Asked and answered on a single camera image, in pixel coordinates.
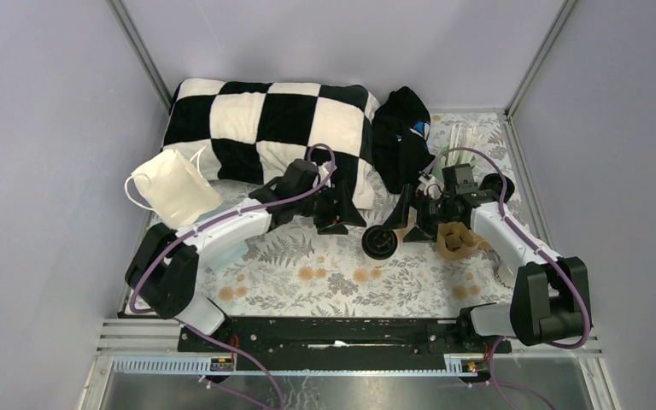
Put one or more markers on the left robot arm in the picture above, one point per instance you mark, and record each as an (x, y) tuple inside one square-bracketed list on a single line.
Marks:
[(163, 271)]

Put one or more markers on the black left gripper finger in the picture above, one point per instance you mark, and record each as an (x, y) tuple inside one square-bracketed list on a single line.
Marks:
[(347, 213), (334, 229)]

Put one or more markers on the black cloth bundle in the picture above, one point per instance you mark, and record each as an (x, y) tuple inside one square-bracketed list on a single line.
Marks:
[(400, 129)]

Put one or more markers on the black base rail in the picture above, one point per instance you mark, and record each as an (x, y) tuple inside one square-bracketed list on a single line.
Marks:
[(351, 344)]

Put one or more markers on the brown cardboard cup carrier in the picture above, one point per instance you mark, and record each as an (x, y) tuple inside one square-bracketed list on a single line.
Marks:
[(456, 242)]

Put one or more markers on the green straw holder cup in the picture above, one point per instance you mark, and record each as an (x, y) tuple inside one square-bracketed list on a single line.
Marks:
[(444, 155)]

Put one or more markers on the stack of paper cups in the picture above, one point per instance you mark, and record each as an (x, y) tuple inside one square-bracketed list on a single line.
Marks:
[(505, 276)]

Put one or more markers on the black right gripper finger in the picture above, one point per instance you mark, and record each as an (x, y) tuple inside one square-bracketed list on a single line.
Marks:
[(416, 235), (398, 218)]

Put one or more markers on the floral table mat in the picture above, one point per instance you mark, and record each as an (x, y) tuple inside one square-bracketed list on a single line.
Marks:
[(293, 271)]

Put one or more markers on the light blue napkin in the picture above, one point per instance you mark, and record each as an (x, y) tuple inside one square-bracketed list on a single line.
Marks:
[(227, 258)]

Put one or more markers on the white paper coffee cup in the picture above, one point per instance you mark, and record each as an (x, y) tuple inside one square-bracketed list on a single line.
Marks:
[(374, 263)]

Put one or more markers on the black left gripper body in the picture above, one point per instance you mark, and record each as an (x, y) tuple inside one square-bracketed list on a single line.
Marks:
[(322, 207)]

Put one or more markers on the stack of black lids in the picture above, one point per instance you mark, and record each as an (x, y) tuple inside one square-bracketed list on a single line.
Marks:
[(498, 184)]

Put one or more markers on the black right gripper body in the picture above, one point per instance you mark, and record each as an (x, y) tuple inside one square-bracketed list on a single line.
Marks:
[(431, 213)]

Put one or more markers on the white paper bag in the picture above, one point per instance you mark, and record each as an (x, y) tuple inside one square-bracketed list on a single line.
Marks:
[(173, 187)]

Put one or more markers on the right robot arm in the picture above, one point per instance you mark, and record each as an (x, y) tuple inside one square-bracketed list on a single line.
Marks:
[(550, 298)]

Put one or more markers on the black white checkered pillow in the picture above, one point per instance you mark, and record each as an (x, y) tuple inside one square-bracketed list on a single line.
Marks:
[(251, 131)]

